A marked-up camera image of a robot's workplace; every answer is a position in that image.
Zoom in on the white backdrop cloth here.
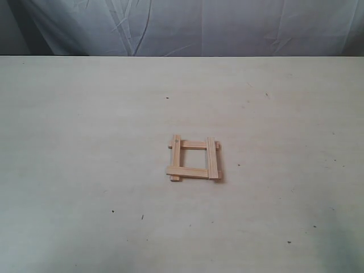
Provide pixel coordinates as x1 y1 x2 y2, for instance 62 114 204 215
1 1 363 56

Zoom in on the plain wood strip front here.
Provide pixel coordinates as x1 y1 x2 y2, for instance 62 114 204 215
166 166 209 181

